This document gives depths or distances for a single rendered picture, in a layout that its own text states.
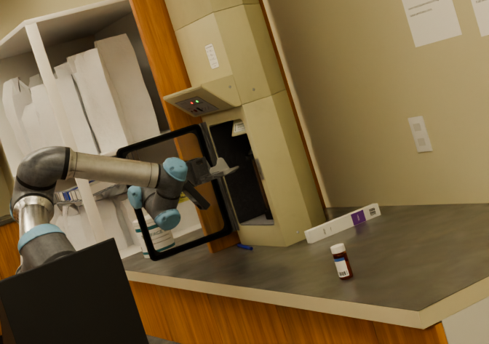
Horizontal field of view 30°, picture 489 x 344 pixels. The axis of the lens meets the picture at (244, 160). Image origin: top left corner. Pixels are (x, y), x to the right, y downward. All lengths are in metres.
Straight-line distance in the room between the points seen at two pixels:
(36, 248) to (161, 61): 1.09
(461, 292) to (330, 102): 1.42
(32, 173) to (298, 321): 0.86
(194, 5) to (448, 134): 0.90
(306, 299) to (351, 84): 1.05
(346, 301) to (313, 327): 0.26
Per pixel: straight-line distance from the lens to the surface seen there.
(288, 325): 2.46
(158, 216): 2.76
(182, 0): 3.03
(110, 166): 2.67
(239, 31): 2.89
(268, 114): 2.89
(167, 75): 3.16
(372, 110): 3.04
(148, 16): 3.18
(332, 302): 2.15
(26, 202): 2.65
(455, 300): 1.94
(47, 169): 2.64
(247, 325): 2.70
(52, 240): 2.28
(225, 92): 2.83
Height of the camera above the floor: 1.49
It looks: 5 degrees down
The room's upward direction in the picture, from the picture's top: 17 degrees counter-clockwise
